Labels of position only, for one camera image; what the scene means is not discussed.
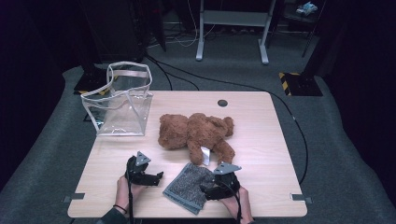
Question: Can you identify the white metal desk frame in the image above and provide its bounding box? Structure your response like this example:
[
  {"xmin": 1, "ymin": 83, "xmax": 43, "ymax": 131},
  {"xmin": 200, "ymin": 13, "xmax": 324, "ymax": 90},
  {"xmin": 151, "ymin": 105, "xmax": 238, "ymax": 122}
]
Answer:
[{"xmin": 195, "ymin": 0, "xmax": 277, "ymax": 65}]

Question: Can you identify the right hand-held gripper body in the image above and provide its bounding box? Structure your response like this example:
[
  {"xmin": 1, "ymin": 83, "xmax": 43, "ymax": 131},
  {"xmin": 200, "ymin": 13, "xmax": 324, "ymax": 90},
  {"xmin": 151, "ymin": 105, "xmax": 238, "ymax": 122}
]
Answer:
[{"xmin": 213, "ymin": 161, "xmax": 243, "ymax": 201}]

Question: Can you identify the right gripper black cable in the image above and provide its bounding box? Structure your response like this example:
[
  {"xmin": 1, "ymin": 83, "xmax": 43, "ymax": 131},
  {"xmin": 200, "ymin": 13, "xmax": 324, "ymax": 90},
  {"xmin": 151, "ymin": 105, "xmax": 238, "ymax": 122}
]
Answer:
[{"xmin": 228, "ymin": 183, "xmax": 244, "ymax": 224}]

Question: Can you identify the black stand base striped edge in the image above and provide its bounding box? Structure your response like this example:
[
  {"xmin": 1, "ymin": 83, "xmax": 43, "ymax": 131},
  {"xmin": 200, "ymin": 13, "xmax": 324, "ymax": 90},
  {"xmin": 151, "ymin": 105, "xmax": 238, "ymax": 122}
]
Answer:
[
  {"xmin": 73, "ymin": 66, "xmax": 114, "ymax": 96},
  {"xmin": 278, "ymin": 72, "xmax": 324, "ymax": 97}
]

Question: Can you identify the person's right hand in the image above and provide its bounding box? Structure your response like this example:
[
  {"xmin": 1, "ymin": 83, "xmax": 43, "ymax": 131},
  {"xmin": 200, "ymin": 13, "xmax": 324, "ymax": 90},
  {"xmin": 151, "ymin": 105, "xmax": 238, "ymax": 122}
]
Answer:
[{"xmin": 219, "ymin": 186, "xmax": 254, "ymax": 224}]

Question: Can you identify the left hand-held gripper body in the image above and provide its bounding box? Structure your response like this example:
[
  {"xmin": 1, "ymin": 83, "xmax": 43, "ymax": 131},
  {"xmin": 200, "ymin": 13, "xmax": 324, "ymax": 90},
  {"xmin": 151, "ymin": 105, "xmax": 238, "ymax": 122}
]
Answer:
[{"xmin": 124, "ymin": 150, "xmax": 152, "ymax": 187}]

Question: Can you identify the short black floor cable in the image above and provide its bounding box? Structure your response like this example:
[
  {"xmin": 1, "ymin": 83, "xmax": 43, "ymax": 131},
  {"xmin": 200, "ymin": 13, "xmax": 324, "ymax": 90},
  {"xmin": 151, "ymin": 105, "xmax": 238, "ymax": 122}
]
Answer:
[{"xmin": 146, "ymin": 55, "xmax": 201, "ymax": 91}]

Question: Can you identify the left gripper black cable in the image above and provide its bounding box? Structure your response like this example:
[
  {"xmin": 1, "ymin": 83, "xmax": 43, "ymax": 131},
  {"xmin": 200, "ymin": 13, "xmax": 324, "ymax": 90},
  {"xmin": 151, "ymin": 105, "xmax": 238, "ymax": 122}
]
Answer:
[{"xmin": 125, "ymin": 167, "xmax": 135, "ymax": 224}]

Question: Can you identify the blue white packet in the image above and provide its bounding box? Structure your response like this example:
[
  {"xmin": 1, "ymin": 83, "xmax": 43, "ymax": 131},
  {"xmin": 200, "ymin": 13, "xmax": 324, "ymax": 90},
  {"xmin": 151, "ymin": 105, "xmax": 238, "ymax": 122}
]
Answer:
[{"xmin": 295, "ymin": 1, "xmax": 318, "ymax": 17}]

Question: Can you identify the clear plastic bag white trim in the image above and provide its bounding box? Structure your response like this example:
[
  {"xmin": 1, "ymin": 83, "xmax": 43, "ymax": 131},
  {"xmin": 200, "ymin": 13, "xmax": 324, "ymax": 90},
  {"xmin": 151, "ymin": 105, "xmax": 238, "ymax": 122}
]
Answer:
[{"xmin": 80, "ymin": 61, "xmax": 154, "ymax": 137}]

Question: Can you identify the white floor cable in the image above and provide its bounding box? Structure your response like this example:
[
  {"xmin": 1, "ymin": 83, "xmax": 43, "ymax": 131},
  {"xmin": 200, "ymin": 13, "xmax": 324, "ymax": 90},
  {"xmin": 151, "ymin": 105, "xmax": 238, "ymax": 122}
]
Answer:
[{"xmin": 148, "ymin": 0, "xmax": 217, "ymax": 49}]

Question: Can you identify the black wristband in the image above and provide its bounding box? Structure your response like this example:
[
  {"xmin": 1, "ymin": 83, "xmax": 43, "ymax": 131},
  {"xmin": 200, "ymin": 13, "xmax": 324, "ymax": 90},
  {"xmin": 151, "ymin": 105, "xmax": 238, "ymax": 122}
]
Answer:
[{"xmin": 112, "ymin": 203, "xmax": 128, "ymax": 216}]

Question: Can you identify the black cabinet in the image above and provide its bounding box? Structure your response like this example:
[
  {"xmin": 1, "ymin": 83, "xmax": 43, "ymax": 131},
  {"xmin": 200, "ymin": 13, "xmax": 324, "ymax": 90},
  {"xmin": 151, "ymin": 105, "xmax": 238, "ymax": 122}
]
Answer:
[{"xmin": 78, "ymin": 0, "xmax": 148, "ymax": 63}]

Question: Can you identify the brown teddy bear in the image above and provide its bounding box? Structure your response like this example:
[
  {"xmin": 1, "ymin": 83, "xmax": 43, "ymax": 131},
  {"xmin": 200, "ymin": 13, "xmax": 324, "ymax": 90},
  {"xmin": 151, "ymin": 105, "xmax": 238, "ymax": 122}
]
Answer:
[{"xmin": 157, "ymin": 112, "xmax": 236, "ymax": 166}]

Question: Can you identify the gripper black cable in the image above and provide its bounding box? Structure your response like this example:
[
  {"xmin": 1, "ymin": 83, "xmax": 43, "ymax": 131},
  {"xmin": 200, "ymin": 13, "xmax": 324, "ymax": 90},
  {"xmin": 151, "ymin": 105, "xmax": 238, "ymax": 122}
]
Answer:
[
  {"xmin": 125, "ymin": 167, "xmax": 135, "ymax": 224},
  {"xmin": 228, "ymin": 183, "xmax": 244, "ymax": 224}
]

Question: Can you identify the grey cloth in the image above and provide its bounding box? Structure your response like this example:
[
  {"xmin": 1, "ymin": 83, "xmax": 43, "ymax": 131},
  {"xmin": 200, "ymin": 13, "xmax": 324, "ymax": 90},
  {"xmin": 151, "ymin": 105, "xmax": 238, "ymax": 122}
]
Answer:
[{"xmin": 162, "ymin": 162, "xmax": 219, "ymax": 216}]

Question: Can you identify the grey table bracket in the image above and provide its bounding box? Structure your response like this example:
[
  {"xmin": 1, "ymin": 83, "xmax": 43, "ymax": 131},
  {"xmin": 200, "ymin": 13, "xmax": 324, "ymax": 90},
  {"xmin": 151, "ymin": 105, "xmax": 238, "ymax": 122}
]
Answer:
[
  {"xmin": 62, "ymin": 192, "xmax": 86, "ymax": 203},
  {"xmin": 290, "ymin": 193, "xmax": 313, "ymax": 204}
]

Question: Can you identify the person's left hand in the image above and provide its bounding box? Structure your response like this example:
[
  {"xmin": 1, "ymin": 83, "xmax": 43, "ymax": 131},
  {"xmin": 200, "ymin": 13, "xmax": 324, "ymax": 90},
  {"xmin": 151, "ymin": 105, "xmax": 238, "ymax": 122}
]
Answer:
[{"xmin": 115, "ymin": 175, "xmax": 148, "ymax": 216}]

